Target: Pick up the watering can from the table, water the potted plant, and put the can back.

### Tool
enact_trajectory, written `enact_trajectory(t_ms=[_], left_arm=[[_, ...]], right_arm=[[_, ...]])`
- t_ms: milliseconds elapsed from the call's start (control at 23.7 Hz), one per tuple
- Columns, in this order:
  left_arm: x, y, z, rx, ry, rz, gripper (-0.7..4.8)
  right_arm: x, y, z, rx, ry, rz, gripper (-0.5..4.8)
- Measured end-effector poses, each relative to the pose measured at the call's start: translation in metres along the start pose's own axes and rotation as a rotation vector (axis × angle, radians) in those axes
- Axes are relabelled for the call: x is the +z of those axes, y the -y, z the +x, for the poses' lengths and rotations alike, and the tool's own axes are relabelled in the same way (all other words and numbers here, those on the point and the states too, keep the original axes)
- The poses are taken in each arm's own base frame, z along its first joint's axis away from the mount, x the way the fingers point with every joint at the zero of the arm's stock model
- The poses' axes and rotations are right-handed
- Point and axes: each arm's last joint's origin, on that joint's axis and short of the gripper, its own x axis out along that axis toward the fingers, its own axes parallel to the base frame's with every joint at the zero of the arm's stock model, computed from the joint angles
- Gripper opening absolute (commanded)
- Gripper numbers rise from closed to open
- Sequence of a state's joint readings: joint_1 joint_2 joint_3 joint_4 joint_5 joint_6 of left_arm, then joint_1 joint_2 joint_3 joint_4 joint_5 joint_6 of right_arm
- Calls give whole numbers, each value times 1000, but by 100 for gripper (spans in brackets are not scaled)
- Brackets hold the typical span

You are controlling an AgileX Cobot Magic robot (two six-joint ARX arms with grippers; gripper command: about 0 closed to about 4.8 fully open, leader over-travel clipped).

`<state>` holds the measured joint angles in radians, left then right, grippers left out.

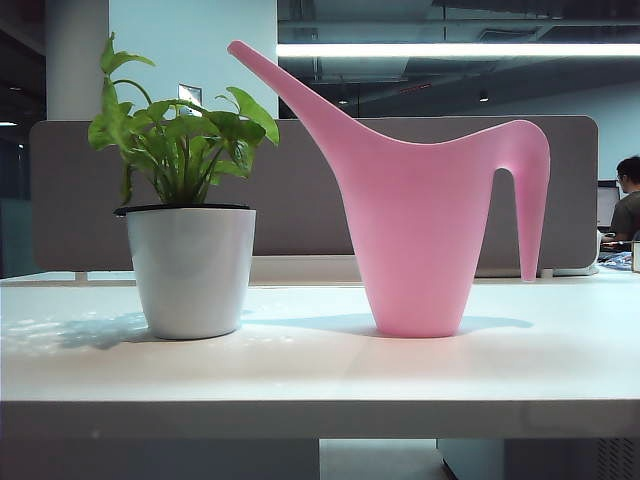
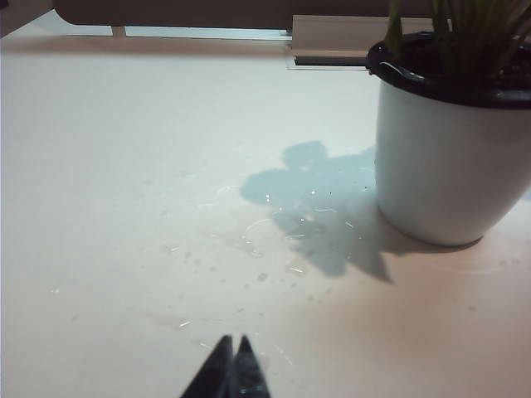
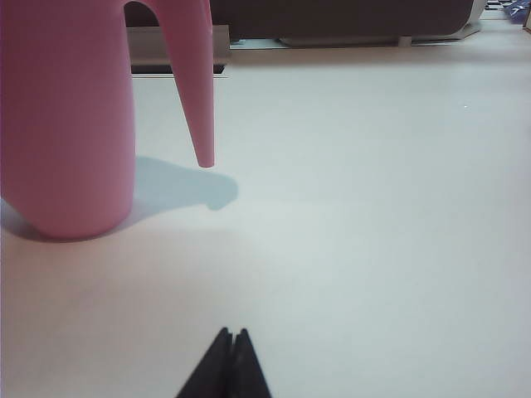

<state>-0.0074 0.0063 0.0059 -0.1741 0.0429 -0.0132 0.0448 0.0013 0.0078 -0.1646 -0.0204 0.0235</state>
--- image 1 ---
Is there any pink plastic watering can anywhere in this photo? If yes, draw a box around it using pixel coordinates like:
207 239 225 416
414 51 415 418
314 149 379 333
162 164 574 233
226 40 552 337

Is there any white plastic plant pot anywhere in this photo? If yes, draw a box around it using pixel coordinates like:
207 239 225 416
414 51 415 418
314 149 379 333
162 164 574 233
124 207 258 341

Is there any green leafy plant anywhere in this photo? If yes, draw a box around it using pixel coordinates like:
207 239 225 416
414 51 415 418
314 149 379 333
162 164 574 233
87 31 281 207

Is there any grey desk partition screen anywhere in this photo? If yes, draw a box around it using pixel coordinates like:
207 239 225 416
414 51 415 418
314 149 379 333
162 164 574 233
28 115 600 272

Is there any black inner pot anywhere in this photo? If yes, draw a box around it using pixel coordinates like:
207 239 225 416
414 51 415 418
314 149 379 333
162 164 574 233
113 202 253 217

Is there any small sign on pillar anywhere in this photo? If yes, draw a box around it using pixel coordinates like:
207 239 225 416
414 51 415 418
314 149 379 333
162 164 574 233
178 83 204 117

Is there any long ceiling light strip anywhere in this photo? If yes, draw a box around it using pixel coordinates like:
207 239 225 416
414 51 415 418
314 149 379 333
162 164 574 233
276 42 640 59

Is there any background computer monitor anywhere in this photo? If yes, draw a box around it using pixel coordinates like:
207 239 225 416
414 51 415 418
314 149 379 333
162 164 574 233
597 180 621 230

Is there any blue patterned cloth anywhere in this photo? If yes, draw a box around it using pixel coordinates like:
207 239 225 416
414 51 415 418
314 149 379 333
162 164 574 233
598 251 634 270

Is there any seated person in background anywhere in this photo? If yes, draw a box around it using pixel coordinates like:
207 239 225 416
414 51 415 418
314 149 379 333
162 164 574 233
606 155 640 245

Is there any grey cabinet under table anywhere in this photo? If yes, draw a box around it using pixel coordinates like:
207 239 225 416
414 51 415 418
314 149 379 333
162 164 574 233
437 438 640 480

